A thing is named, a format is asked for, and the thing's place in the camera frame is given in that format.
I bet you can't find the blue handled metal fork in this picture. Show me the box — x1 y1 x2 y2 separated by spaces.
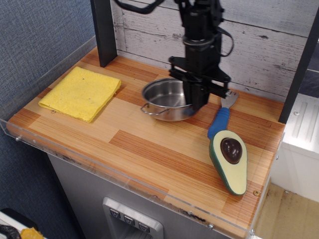
207 91 239 139

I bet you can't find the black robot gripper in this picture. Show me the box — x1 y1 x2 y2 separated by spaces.
169 37 230 112

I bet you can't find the toy avocado half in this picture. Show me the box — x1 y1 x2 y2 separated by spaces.
209 130 248 196

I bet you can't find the clear acrylic table guard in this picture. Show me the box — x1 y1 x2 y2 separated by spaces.
4 38 284 239

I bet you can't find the black right vertical post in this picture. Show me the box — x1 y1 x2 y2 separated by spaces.
278 9 319 123

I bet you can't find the grey toy fridge dispenser panel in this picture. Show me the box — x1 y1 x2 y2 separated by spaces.
103 197 164 239

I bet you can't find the white ribbed box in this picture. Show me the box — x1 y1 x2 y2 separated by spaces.
270 94 319 202

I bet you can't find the black left vertical post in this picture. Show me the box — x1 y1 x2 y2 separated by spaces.
90 0 117 67

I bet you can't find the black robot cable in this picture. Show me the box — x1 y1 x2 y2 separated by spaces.
113 0 165 14

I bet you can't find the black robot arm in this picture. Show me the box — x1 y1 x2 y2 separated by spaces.
169 0 231 112

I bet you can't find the yellow folded cloth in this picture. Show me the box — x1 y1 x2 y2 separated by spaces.
38 67 121 123

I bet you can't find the black vertical post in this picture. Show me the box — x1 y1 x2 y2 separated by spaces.
90 0 117 67
278 9 319 123

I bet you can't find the stainless steel pot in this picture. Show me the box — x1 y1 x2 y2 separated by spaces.
141 78 196 121

